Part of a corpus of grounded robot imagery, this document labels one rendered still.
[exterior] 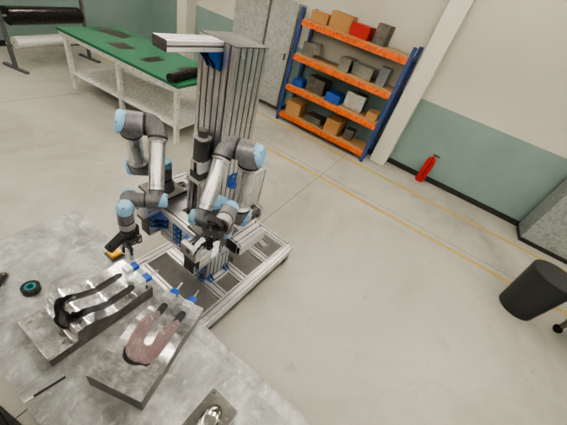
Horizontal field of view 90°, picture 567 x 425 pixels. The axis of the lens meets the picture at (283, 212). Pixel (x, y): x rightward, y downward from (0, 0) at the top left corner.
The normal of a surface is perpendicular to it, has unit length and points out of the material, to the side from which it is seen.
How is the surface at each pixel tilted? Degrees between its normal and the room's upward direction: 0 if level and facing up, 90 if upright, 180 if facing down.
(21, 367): 0
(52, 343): 0
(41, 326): 0
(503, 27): 90
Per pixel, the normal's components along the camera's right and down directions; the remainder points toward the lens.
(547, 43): -0.52, 0.44
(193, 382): 0.25, -0.74
